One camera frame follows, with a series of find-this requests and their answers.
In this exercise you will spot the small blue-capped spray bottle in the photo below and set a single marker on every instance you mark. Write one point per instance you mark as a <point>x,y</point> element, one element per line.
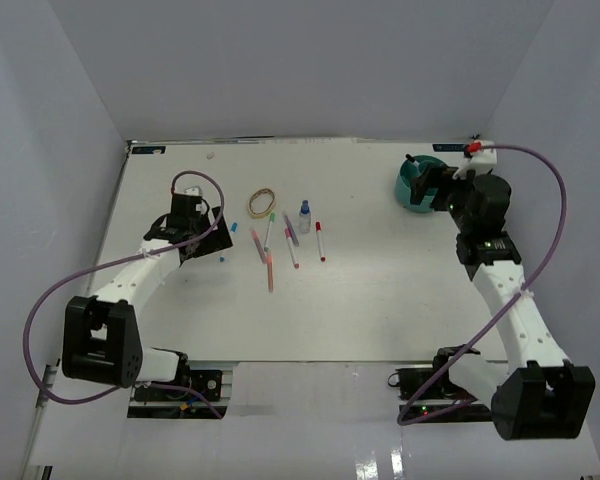
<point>305,217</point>

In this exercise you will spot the blue table label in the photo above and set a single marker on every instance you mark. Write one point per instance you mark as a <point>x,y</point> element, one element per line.
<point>148,150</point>
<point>448,147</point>

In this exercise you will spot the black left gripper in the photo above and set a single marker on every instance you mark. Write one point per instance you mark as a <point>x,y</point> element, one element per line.
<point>218,240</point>

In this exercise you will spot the teal round divided organizer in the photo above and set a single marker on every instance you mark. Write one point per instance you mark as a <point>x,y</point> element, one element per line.
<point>412,168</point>

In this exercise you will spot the left blue table label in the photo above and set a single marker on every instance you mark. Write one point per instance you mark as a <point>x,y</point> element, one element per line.
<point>148,150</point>

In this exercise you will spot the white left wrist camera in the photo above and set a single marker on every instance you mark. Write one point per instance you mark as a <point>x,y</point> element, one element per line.
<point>194,190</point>

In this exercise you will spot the purple clear-capped pen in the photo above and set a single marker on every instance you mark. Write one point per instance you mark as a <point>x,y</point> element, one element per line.
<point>291,229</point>

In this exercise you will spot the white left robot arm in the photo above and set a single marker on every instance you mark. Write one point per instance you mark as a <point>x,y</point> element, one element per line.
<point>102,341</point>

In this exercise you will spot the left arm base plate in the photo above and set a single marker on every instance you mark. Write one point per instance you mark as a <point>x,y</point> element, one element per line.
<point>196,395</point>

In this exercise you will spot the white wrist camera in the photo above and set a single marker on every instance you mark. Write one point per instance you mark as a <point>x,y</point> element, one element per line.
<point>478,157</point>
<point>194,190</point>

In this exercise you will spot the beige masking tape roll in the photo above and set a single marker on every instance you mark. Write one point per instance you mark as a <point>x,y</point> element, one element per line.
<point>261,203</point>

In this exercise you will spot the red-capped white marker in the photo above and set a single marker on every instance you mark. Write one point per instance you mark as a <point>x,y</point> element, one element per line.
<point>320,243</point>

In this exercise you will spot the right blue table label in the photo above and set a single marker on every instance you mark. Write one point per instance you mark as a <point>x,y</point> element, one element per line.
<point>448,147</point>

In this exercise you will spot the pink-capped white marker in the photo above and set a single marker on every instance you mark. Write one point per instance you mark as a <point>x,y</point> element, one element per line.
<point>291,248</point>

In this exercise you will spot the pink-tipped purple pen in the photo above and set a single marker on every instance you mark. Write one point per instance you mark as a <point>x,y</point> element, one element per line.
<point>258,245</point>

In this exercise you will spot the green-capped white marker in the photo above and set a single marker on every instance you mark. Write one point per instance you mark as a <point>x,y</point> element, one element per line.
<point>268,235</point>

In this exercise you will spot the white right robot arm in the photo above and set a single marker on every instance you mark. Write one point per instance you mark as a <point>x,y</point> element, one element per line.
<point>543,395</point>

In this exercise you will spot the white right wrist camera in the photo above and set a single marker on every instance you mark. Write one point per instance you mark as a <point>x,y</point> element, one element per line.
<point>478,157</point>

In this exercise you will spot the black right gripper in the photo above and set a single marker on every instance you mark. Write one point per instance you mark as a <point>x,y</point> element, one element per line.
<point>431,178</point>

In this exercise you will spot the blue-capped white marker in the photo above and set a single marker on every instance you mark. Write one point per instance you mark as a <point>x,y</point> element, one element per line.
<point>232,232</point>

